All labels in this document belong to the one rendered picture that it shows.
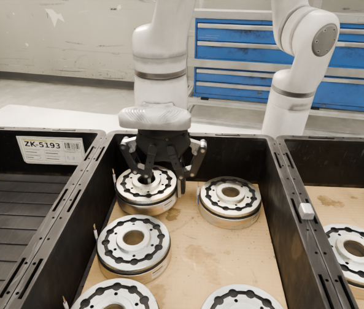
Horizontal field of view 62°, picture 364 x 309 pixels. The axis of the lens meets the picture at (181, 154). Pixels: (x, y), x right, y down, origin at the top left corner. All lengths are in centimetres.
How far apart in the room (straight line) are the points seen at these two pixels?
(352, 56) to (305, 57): 171
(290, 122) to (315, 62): 13
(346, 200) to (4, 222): 59
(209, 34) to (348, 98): 106
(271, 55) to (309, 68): 162
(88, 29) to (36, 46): 71
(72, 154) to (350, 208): 51
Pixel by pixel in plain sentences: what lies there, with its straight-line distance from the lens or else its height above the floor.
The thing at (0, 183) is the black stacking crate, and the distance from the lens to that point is 69.
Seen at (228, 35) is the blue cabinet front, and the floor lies 78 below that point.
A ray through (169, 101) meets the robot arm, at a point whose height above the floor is 104.
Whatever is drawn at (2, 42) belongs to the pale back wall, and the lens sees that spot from 423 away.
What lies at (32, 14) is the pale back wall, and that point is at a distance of 388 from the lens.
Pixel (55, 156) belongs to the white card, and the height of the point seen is 88.
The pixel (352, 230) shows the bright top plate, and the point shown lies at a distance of 52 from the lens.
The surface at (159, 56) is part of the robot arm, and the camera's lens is 39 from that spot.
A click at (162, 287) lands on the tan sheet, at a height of 83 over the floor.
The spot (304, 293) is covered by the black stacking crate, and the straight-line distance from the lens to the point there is 38.
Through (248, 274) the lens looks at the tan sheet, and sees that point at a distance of 45.
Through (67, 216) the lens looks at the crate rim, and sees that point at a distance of 40.
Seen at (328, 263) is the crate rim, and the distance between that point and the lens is 36.
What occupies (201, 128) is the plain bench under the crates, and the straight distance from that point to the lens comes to 108.
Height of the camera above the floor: 119
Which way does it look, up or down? 32 degrees down
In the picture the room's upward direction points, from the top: straight up
